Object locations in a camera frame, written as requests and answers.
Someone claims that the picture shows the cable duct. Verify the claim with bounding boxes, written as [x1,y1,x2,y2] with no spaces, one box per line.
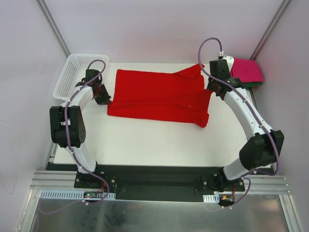
[203,194,220,203]
[40,190,116,201]

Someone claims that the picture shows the green folded t-shirt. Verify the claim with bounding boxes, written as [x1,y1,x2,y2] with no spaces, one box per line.
[243,82,263,90]

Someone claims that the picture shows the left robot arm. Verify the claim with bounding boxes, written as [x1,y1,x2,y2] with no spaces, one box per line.
[49,69,112,188]

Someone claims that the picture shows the red t-shirt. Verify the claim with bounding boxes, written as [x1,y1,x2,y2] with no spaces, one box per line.
[107,64,212,128]

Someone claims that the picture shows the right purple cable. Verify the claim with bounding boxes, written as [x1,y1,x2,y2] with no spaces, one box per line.
[198,37,280,211]

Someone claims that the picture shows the right cable duct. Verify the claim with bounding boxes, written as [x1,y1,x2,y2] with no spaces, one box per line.
[203,194,220,203]

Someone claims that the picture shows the white plastic basket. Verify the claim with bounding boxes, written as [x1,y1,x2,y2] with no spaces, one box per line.
[53,53,109,101]

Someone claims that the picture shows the pink folded t-shirt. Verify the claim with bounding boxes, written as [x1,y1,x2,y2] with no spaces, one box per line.
[231,58,264,83]

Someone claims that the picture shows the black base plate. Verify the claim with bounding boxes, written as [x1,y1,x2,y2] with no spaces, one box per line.
[73,163,245,201]

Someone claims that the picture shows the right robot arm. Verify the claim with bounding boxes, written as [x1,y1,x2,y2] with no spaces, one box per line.
[207,58,284,192]

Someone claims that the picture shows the left cable duct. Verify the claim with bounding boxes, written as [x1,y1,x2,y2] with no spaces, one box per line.
[40,190,116,201]

